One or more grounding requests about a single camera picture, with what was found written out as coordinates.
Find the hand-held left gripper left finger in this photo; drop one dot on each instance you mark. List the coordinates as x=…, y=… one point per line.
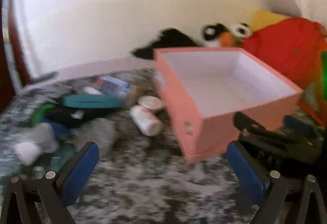
x=81, y=173

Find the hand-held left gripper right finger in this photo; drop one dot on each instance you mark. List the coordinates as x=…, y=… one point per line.
x=245, y=175

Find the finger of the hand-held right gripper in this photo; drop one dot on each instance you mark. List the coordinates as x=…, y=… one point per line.
x=251, y=124
x=297, y=124

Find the pink cardboard box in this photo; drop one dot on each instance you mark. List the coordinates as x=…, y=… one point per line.
x=219, y=101

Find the black cap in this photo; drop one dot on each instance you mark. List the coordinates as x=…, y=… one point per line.
x=69, y=116

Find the green fabric item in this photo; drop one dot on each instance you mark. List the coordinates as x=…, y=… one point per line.
x=315, y=101

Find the grey and white cloth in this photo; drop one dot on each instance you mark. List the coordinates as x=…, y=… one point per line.
x=35, y=144

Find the teal case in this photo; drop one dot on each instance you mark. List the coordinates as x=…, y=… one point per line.
x=92, y=101

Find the green tape measure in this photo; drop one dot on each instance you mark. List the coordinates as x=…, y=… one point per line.
x=42, y=111

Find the red bag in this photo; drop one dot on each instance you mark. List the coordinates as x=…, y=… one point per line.
x=286, y=48

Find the white plastic bottle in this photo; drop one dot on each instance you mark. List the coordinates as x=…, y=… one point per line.
x=145, y=119

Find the battery blister pack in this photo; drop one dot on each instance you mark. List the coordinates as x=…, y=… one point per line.
x=112, y=85

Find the black and white plush toy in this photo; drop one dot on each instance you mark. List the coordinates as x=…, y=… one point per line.
x=224, y=32

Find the white round lid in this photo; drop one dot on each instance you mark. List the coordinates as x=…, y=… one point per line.
x=150, y=102

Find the black smartphone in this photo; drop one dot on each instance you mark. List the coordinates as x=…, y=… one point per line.
x=47, y=76

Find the pink bed sheet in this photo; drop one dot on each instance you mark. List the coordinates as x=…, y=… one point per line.
x=89, y=68

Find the yellow pillow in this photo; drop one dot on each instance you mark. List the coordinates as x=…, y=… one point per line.
x=265, y=18

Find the black cloth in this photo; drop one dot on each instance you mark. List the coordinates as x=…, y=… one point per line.
x=168, y=42

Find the brown wooden door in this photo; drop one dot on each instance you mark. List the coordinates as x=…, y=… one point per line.
x=6, y=73

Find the white metal pole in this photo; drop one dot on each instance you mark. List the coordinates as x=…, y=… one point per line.
x=6, y=14

